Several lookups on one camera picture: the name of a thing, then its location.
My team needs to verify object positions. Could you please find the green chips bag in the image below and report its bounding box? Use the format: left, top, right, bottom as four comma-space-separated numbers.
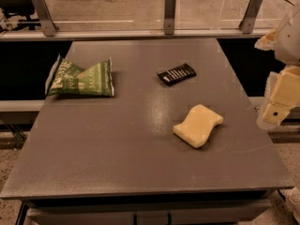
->
45, 55, 114, 97

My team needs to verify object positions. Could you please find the left metal bracket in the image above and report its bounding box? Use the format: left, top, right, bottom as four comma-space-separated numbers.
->
31, 0, 58, 37

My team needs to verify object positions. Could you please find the black office chair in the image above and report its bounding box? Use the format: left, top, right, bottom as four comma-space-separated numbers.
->
0, 0, 40, 31

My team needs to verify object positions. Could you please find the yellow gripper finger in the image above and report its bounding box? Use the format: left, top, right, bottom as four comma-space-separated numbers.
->
254, 26, 278, 51
256, 66, 300, 130

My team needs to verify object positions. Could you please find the metal bracket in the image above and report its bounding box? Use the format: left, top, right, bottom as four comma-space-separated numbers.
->
239, 0, 263, 34
163, 0, 176, 35
31, 0, 58, 37

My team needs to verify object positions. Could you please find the right metal bracket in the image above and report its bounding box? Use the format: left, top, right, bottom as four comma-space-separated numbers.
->
239, 0, 263, 34

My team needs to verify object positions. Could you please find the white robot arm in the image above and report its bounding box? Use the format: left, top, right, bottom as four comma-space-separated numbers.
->
254, 3, 300, 129

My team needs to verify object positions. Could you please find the middle metal bracket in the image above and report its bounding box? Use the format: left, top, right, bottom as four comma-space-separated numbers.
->
163, 0, 176, 35

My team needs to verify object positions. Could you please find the aluminium rail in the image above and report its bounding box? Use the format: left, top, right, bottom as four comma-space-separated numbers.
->
0, 28, 269, 41

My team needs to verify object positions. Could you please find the yellow sponge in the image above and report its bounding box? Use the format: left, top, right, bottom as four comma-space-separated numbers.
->
172, 104, 224, 149

